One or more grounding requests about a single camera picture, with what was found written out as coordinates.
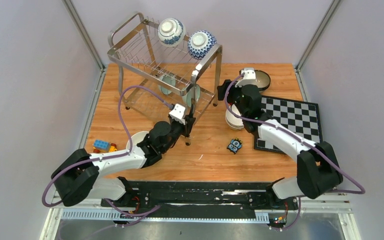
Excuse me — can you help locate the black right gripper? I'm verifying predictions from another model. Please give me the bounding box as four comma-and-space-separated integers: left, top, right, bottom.
216, 80, 250, 119

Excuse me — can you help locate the cream bowl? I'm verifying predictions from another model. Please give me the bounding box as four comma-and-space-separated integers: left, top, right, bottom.
225, 105, 244, 126
227, 123, 244, 131

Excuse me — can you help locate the dark blue floral bowl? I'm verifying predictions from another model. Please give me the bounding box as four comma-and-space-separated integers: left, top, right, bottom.
255, 70, 271, 91

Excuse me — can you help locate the steel two-tier dish rack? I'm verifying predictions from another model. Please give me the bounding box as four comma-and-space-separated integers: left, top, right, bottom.
107, 12, 224, 147

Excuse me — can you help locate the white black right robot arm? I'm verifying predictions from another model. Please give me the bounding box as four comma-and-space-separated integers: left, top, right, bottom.
217, 79, 344, 209

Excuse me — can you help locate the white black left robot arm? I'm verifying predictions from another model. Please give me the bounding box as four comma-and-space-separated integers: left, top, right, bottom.
50, 114, 196, 207

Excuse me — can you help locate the small celadon cup right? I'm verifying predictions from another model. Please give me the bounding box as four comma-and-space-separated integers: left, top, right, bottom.
181, 84, 201, 108

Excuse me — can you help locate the small celadon cup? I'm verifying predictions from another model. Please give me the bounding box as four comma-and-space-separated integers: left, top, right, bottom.
158, 73, 179, 97
181, 84, 201, 108

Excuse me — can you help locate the small celadon cup left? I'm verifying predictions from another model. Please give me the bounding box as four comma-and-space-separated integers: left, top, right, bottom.
158, 73, 179, 97

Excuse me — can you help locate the blue white patterned bowl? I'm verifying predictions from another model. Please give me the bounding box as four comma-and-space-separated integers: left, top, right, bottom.
187, 30, 217, 60

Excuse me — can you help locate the blue owl toy block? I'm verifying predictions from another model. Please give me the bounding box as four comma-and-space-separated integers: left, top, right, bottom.
226, 138, 243, 154

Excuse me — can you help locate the white blue floral bowl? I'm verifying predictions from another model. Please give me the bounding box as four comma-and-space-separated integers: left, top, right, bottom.
157, 18, 186, 47

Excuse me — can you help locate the blue orange toy car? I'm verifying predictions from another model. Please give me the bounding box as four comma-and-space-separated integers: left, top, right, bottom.
92, 139, 117, 154

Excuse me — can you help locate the black white checkerboard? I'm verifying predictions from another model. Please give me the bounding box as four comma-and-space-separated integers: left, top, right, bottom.
261, 95, 323, 143

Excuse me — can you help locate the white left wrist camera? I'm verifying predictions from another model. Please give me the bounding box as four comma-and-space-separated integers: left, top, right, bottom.
168, 103, 186, 125

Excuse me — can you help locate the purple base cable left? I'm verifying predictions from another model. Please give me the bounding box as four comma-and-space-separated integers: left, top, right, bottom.
104, 198, 161, 229

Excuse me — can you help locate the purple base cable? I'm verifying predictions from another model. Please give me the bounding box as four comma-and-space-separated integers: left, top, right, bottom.
267, 197, 302, 232
104, 198, 161, 229

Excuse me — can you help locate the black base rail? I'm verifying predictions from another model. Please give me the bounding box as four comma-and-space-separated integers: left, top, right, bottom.
51, 180, 352, 229

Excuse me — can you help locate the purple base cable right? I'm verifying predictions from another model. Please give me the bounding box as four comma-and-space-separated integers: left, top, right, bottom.
267, 197, 302, 232

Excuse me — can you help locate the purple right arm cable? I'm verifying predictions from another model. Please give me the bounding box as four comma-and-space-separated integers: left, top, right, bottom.
223, 73, 367, 195

